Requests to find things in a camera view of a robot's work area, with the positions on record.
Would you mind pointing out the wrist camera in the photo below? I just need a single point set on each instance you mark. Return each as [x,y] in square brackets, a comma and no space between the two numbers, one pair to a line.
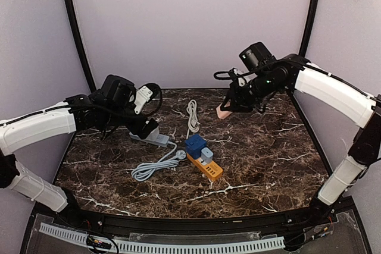
[256,56]
[118,91]

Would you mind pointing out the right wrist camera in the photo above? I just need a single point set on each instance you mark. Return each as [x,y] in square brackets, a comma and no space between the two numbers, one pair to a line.
[256,56]

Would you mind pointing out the orange power strip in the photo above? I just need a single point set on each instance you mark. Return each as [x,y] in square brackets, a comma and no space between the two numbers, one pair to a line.
[211,170]

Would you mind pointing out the black frame post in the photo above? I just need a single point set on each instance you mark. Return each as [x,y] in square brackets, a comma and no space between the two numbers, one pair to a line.
[80,48]
[311,14]

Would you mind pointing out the grey-blue power strip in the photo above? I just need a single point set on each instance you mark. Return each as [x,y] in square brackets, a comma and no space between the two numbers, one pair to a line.
[162,140]

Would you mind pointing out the black front table rail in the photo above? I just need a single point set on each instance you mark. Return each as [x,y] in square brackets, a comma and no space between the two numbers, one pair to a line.
[120,225]

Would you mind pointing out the pink charger plug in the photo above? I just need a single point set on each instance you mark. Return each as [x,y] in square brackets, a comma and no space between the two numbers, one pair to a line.
[222,114]

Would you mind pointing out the black left frame post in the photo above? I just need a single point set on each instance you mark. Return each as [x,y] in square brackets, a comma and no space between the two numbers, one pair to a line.
[80,48]

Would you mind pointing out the black right frame post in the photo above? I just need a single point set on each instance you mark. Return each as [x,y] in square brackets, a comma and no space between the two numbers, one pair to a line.
[311,14]

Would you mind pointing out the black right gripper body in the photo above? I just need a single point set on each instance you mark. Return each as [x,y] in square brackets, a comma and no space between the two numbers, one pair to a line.
[247,96]

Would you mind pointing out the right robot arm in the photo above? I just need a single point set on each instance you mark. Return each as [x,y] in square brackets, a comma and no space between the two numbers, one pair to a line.
[342,104]

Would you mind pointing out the dark blue cube socket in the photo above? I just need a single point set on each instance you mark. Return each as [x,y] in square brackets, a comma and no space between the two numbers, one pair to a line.
[194,145]

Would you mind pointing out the light blue charger plug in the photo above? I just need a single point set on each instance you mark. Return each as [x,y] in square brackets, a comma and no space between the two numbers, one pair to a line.
[207,155]

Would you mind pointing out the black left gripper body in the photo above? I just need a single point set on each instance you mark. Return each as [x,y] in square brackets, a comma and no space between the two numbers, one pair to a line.
[134,127]

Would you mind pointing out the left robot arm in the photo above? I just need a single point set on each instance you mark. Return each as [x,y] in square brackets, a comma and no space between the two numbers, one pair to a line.
[74,114]

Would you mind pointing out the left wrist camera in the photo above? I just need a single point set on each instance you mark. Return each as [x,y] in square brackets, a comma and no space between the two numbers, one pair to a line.
[118,91]

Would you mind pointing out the light blue slotted cable duct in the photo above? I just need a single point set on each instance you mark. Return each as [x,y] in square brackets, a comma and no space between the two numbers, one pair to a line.
[144,243]

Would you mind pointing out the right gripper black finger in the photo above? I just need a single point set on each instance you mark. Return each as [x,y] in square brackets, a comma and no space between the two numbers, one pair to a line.
[240,108]
[228,103]

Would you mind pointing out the white cube socket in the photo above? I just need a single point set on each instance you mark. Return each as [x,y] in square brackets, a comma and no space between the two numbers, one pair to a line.
[153,135]

